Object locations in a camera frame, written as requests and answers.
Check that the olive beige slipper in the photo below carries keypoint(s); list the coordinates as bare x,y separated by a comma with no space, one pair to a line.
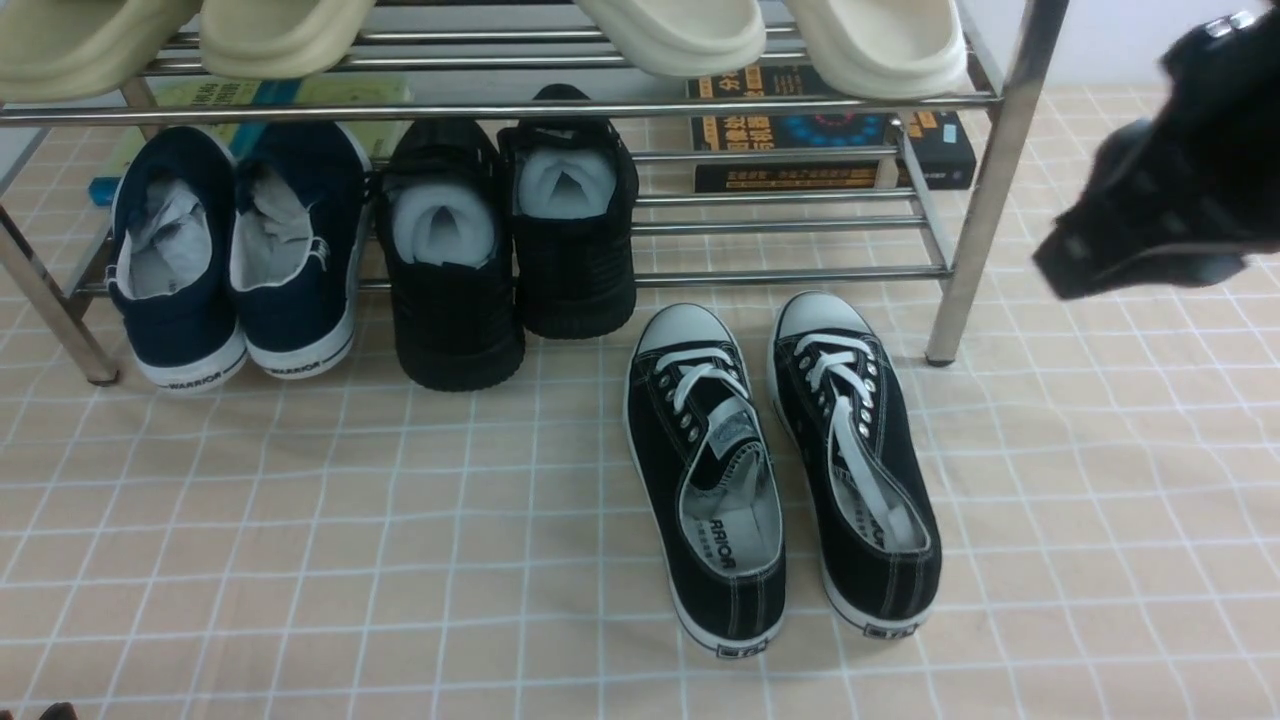
70,50
277,39

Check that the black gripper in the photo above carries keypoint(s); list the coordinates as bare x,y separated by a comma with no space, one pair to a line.
1198,189

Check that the black mesh sneaker right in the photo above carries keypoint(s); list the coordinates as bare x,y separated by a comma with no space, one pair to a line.
572,192

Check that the checkered beige table cloth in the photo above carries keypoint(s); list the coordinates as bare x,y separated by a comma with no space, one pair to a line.
354,547

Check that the black mesh sneaker left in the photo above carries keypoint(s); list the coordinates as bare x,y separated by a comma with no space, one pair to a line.
444,236

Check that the navy canvas shoe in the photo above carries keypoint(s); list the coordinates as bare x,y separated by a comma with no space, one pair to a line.
171,223
301,227

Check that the navy canvas shoe far left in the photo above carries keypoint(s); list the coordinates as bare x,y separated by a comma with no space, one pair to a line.
171,223

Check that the green yellow book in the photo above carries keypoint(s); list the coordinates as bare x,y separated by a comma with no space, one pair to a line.
378,138

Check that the dark object bottom left corner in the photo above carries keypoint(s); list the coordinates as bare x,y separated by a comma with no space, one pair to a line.
59,711

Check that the cream slipper far right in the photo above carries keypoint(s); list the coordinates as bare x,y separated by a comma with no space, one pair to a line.
898,50

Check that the cream slipper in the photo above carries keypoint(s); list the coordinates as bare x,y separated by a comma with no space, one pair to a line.
898,50
682,39

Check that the olive beige slipper far left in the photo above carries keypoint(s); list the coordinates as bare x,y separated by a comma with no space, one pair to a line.
70,50

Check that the silver metal shoe rack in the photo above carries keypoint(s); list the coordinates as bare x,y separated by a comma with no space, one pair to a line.
1009,101

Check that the black mesh sneaker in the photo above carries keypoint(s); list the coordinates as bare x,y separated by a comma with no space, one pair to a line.
572,192
444,236

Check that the black canvas sneaker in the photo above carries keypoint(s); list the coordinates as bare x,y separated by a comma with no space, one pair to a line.
698,445
835,390

